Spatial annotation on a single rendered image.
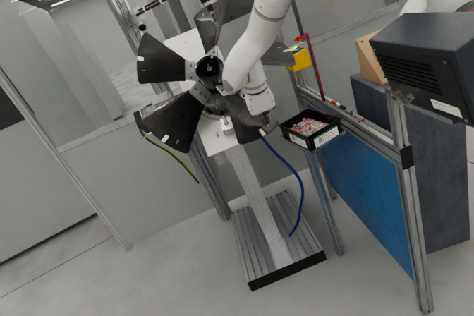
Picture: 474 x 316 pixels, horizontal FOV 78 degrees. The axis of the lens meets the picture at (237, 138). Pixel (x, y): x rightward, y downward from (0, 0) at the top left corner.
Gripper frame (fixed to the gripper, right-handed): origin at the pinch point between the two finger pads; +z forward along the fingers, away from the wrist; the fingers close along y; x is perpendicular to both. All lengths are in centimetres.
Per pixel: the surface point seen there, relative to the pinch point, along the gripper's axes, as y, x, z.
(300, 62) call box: -33, -41, 9
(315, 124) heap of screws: -20.2, -0.5, 14.1
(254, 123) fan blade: 4.4, -1.2, 1.1
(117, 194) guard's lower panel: 111, -73, 74
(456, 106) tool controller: -29, 52, -28
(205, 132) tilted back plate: 26.2, -24.3, 13.9
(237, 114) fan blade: 9.5, -4.4, -4.2
